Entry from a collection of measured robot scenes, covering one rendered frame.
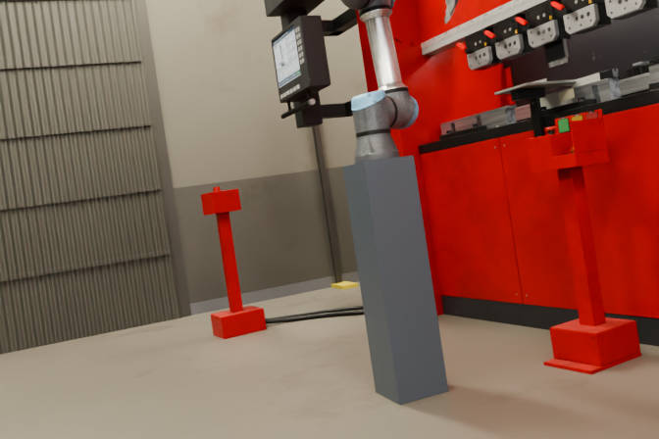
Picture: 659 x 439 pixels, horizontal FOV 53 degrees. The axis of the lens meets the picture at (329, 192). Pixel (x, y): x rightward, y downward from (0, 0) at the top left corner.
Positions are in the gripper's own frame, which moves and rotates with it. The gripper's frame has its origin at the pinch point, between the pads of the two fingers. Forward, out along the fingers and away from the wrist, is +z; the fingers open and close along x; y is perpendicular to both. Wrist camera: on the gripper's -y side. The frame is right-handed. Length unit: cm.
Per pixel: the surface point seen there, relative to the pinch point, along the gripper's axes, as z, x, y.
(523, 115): -38, 62, -124
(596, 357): 49, 112, -20
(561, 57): -46, 51, -67
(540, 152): 3, 60, -29
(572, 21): -54, 44, -54
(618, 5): -59, 52, -35
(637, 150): -18, 86, -27
